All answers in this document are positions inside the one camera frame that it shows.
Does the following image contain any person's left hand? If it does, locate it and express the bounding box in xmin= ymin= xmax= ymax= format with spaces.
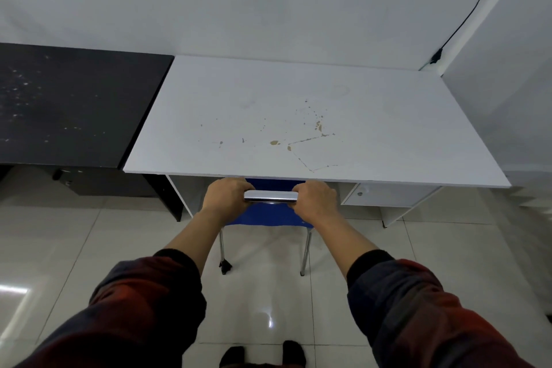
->
xmin=200 ymin=178 xmax=256 ymax=226

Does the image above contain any person's right hand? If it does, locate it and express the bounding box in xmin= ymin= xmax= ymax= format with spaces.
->
xmin=291 ymin=180 xmax=342 ymax=226

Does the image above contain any blue chair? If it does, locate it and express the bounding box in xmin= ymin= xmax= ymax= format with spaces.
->
xmin=217 ymin=178 xmax=318 ymax=277

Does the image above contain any person's right forearm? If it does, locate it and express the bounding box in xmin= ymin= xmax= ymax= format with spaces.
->
xmin=321 ymin=210 xmax=535 ymax=368

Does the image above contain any person's left forearm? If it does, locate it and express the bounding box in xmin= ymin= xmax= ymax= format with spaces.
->
xmin=13 ymin=208 xmax=227 ymax=368

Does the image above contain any person's right foot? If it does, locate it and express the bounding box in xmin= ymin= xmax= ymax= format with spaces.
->
xmin=282 ymin=340 xmax=308 ymax=368

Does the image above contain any person's foot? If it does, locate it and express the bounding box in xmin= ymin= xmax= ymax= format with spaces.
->
xmin=218 ymin=346 xmax=247 ymax=368
xmin=282 ymin=340 xmax=308 ymax=368

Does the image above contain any person's left foot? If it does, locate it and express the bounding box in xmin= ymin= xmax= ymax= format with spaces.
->
xmin=218 ymin=346 xmax=247 ymax=368

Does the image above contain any white table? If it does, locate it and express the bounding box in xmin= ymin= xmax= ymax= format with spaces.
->
xmin=122 ymin=55 xmax=513 ymax=228

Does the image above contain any black table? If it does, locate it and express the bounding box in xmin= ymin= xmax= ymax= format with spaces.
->
xmin=0 ymin=42 xmax=184 ymax=223

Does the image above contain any black wall cable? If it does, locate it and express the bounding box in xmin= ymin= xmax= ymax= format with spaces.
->
xmin=418 ymin=0 xmax=528 ymax=71

